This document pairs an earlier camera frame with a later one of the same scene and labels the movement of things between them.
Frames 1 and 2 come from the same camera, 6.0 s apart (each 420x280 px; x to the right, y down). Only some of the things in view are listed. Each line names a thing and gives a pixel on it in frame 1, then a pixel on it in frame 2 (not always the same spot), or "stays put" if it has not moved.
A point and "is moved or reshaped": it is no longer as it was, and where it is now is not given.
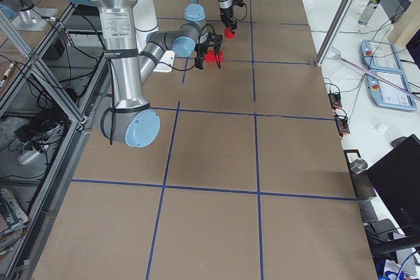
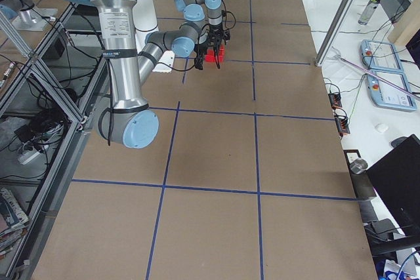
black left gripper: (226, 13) → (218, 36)
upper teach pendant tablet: (377, 55) stays put
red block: (228, 34) is moved or reshaped
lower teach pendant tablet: (386, 94) stays put
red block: (209, 58) stays put
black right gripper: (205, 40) stays put
